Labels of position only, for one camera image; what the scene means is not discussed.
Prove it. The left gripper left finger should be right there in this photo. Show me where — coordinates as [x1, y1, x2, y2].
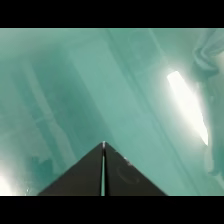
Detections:
[37, 142, 104, 197]

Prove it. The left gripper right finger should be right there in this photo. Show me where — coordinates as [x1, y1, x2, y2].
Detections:
[103, 142, 168, 197]

